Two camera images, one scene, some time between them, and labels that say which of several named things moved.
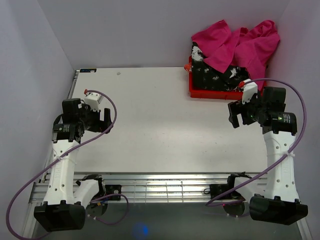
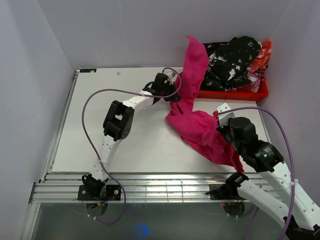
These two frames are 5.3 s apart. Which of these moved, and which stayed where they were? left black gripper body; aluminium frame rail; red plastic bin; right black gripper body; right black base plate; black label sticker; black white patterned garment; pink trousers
Moved: pink trousers; black white patterned garment; right black gripper body; left black gripper body
Stayed: right black base plate; aluminium frame rail; red plastic bin; black label sticker
